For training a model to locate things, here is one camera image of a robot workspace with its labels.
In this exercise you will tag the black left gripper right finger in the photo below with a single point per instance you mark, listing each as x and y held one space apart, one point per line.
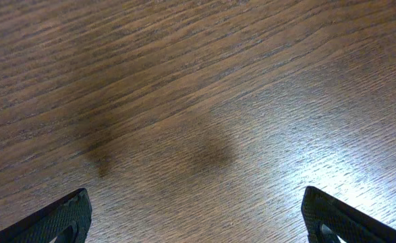
328 219

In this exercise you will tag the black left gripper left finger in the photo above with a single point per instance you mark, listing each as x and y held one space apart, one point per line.
68 219

